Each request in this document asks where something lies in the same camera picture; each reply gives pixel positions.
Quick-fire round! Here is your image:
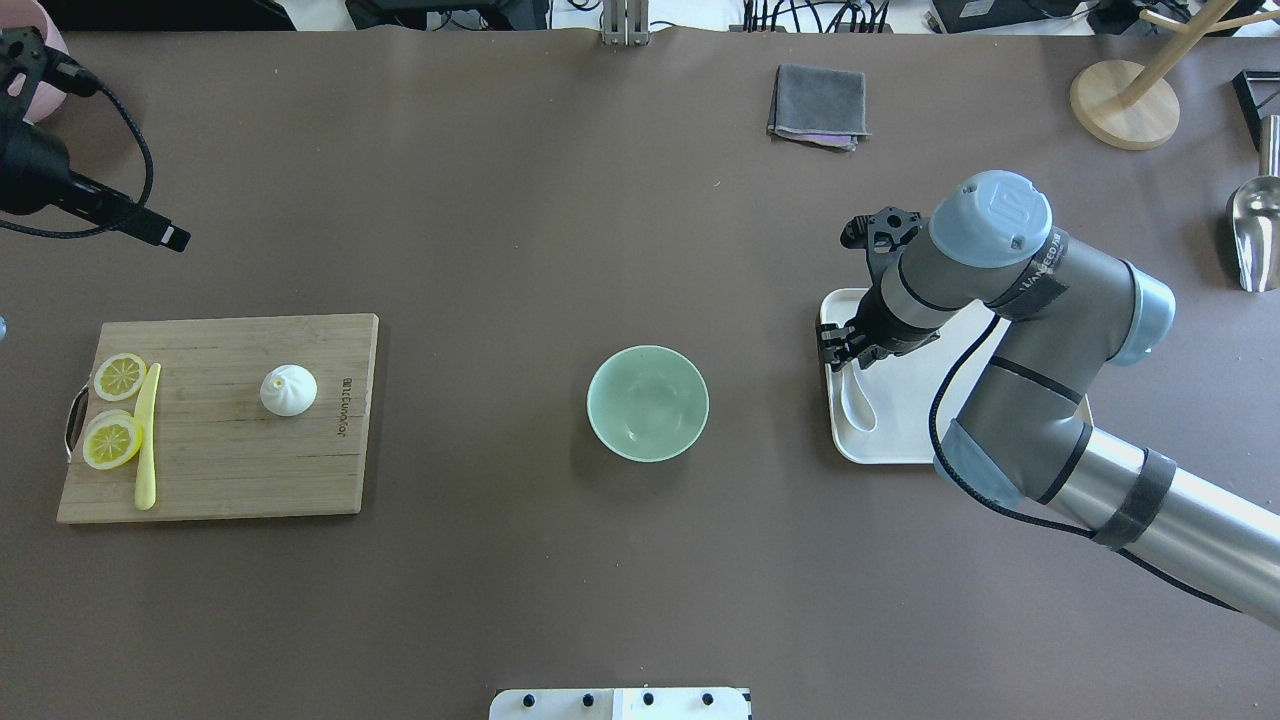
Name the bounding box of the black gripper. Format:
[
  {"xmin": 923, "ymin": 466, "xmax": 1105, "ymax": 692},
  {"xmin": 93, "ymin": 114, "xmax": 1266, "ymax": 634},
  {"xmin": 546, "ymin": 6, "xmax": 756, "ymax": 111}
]
[{"xmin": 817, "ymin": 208, "xmax": 940, "ymax": 373}]

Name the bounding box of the white ceramic spoon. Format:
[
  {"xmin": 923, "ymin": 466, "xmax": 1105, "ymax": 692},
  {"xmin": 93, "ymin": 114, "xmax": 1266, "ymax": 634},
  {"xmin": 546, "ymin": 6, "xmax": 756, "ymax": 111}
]
[{"xmin": 840, "ymin": 363, "xmax": 877, "ymax": 433}]

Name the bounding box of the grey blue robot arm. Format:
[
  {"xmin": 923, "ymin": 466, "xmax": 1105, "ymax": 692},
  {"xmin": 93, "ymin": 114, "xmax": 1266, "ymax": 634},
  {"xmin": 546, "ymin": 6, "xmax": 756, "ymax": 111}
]
[{"xmin": 815, "ymin": 170, "xmax": 1279, "ymax": 626}]

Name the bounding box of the light green bowl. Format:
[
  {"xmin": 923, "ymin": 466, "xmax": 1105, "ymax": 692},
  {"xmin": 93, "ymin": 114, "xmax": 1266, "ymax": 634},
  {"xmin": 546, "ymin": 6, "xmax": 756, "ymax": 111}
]
[{"xmin": 586, "ymin": 345, "xmax": 710, "ymax": 462}]

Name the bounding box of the white steamed bun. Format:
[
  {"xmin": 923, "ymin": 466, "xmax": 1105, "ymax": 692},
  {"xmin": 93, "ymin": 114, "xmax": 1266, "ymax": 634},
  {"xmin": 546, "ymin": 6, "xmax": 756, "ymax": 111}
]
[{"xmin": 259, "ymin": 364, "xmax": 317, "ymax": 416}]

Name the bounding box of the grey folded cloth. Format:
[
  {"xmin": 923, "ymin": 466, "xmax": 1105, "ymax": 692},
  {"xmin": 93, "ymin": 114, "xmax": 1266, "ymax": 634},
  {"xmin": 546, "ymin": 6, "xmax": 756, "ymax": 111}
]
[{"xmin": 765, "ymin": 63, "xmax": 870, "ymax": 152}]

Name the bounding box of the wooden mug tree stand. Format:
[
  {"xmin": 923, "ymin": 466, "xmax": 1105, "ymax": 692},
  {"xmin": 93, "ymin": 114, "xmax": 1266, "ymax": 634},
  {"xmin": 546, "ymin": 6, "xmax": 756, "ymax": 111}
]
[{"xmin": 1069, "ymin": 1, "xmax": 1279, "ymax": 151}]

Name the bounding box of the metal scoop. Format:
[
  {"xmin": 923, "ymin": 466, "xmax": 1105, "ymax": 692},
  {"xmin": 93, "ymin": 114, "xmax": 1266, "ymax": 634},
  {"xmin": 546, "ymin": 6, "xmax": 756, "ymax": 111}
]
[{"xmin": 1228, "ymin": 115, "xmax": 1279, "ymax": 293}]

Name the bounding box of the wooden cutting board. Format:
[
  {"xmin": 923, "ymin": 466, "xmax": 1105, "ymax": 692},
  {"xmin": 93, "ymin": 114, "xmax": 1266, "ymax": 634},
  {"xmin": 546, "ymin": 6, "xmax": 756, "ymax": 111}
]
[{"xmin": 58, "ymin": 313, "xmax": 379, "ymax": 524}]

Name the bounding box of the yellow plastic knife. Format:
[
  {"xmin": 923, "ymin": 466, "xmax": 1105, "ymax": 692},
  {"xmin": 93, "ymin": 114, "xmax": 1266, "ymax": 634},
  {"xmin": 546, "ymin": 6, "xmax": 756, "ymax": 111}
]
[{"xmin": 133, "ymin": 363, "xmax": 163, "ymax": 511}]

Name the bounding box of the upper lemon slice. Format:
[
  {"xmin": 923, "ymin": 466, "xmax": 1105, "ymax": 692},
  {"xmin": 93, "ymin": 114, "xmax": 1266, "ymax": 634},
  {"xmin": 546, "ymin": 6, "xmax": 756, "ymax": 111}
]
[{"xmin": 92, "ymin": 352, "xmax": 148, "ymax": 402}]

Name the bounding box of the lemon slice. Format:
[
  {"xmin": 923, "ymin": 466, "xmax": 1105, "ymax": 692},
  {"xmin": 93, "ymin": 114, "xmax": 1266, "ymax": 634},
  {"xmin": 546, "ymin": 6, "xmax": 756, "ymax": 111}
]
[
  {"xmin": 92, "ymin": 352, "xmax": 148, "ymax": 402},
  {"xmin": 81, "ymin": 409, "xmax": 143, "ymax": 471}
]

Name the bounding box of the lower lemon slice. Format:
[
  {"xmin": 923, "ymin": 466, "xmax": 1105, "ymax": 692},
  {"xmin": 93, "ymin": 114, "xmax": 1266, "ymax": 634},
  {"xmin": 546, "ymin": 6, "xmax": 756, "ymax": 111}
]
[{"xmin": 81, "ymin": 409, "xmax": 143, "ymax": 471}]

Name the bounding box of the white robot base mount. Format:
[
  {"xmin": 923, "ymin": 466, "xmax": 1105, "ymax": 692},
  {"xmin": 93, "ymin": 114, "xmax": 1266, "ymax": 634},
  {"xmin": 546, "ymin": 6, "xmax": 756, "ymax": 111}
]
[{"xmin": 488, "ymin": 685, "xmax": 753, "ymax": 719}]

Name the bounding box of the black camera on stand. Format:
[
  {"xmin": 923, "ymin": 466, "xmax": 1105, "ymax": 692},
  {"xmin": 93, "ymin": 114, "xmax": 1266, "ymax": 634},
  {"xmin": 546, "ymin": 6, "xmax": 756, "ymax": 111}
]
[{"xmin": 1, "ymin": 26, "xmax": 191, "ymax": 252}]

